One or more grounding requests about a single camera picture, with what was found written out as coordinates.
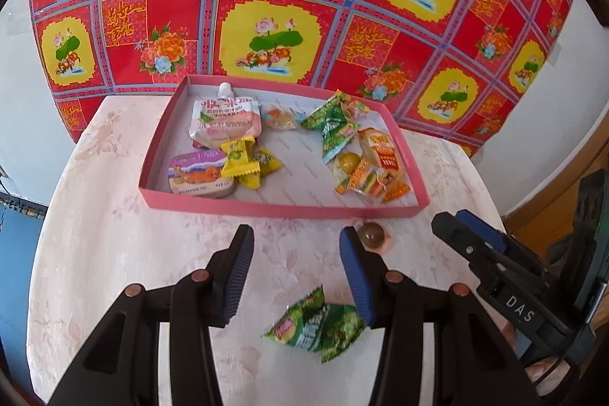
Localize red floral printed wall cloth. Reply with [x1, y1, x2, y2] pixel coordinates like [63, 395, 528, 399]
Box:
[26, 0, 580, 158]

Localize person's right hand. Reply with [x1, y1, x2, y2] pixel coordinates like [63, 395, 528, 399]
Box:
[499, 324, 572, 395]

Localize purple pudding cup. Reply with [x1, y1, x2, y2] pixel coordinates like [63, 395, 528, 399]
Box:
[166, 148, 235, 199]

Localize clear blue-edged candy packet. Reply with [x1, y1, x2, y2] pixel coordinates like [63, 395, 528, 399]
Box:
[263, 102, 306, 132]

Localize orange rice cracker packet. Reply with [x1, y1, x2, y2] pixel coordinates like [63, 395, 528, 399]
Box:
[356, 126, 413, 204]

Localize green pea snack packet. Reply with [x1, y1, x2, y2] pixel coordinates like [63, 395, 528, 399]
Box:
[263, 285, 367, 364]
[300, 89, 372, 164]

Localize pink jelly drink pouch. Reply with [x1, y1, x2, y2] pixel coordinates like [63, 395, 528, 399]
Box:
[189, 82, 264, 149]

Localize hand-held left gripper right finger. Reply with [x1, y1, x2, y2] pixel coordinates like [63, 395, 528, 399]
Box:
[338, 226, 532, 406]

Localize pink cardboard box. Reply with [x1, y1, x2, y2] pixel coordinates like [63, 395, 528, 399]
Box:
[137, 74, 431, 221]

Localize burger gummy packet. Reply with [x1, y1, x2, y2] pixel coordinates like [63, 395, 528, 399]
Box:
[335, 159, 387, 198]

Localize yellow candy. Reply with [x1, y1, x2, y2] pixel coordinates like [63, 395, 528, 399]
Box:
[237, 147, 282, 191]
[219, 138, 261, 179]

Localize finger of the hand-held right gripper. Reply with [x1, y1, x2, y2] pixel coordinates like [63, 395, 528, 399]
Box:
[431, 212, 506, 289]
[454, 209, 556, 281]

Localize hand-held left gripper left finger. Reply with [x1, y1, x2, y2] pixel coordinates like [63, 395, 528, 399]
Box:
[48, 224, 256, 406]

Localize brown jelly cup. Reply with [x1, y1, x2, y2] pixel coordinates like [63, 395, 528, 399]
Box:
[354, 220, 394, 254]

